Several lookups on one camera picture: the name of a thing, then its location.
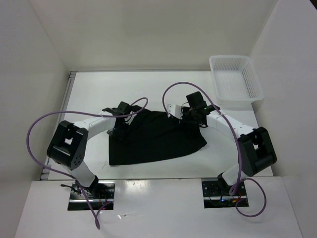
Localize black shorts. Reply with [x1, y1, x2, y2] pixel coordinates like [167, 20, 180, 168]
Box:
[108, 105, 207, 166]

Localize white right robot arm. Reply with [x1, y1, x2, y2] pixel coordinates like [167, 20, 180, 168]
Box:
[181, 92, 277, 195]

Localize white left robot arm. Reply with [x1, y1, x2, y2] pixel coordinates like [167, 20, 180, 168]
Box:
[47, 102, 132, 198]

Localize white plastic mesh basket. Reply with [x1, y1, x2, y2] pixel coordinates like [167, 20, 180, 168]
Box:
[209, 55, 264, 104]

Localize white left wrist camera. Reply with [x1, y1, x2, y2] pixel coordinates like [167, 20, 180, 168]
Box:
[124, 113, 136, 125]

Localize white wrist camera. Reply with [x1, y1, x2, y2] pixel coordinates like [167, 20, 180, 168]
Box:
[124, 113, 136, 125]
[167, 104, 183, 119]

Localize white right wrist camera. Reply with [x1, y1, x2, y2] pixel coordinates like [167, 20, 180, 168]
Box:
[167, 104, 183, 119]

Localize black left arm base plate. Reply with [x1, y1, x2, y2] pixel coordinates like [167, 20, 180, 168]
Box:
[60, 181, 115, 211]

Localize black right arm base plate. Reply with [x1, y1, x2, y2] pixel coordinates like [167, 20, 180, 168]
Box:
[202, 179, 249, 209]

